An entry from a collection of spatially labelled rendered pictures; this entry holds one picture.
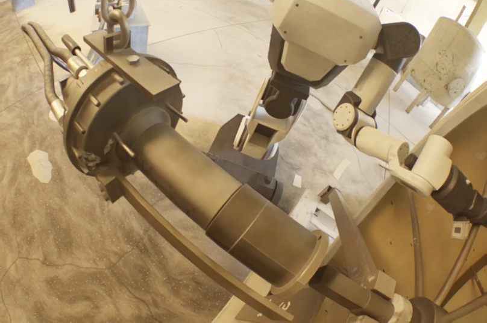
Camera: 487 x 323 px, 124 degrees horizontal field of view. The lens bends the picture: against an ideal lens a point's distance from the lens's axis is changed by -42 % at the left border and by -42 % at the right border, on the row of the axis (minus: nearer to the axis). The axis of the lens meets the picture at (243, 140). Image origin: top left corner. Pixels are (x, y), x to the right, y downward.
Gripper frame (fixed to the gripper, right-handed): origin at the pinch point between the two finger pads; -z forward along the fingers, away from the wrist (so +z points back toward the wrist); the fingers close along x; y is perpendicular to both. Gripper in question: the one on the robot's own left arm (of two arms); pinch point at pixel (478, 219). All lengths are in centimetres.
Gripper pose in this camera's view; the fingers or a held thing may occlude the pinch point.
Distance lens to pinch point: 67.2
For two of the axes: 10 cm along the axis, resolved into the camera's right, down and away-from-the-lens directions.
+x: 0.8, 2.5, 9.6
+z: -7.9, -5.8, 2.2
